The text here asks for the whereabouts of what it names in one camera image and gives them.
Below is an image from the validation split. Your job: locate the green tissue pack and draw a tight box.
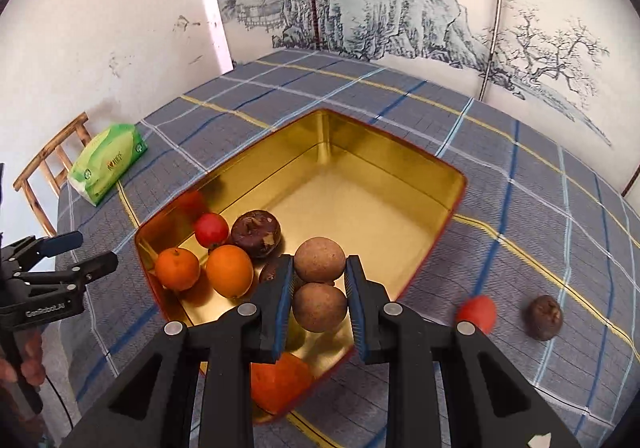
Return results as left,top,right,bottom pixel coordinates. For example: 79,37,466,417
67,123,149,207

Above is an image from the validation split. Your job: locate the small red fruit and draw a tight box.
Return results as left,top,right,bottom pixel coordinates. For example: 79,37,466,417
194,213,231,249
455,295,498,335

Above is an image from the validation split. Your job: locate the person's left hand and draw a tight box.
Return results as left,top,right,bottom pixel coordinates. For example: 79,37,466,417
0,328,48,389

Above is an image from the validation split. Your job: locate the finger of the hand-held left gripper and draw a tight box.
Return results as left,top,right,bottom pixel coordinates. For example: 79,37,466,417
15,250,120,289
0,230,84,275

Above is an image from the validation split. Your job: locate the black cable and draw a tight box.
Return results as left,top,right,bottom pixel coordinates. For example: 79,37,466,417
46,375,83,431

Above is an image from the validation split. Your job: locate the orange persimmon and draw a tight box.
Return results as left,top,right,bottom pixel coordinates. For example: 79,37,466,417
250,352,316,416

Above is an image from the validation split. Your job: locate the small green fruit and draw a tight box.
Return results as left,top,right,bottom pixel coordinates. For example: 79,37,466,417
286,323,307,351

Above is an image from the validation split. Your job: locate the large dark passion fruit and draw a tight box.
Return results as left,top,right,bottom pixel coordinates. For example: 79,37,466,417
230,210,282,259

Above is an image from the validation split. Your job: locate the wooden chair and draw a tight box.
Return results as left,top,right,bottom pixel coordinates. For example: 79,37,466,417
13,112,93,236

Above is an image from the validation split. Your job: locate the brown longan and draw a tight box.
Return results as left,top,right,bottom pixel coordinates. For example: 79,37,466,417
293,237,347,283
292,282,348,333

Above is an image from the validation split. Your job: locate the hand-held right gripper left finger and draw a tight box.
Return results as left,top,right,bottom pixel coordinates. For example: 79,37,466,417
60,255,296,448

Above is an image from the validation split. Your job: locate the plaid tablecloth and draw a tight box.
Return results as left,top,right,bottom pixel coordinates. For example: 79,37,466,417
55,49,640,448

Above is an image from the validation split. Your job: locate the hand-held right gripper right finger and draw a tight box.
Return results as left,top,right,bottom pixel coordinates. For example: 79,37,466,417
345,255,583,448

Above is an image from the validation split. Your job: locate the large orange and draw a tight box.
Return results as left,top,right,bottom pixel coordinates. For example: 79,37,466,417
206,245,255,299

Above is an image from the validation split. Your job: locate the gold tin box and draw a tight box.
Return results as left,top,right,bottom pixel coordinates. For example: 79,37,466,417
134,108,468,425

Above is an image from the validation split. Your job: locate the small mandarin orange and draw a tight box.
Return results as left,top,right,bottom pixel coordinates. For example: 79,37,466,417
154,248,202,292

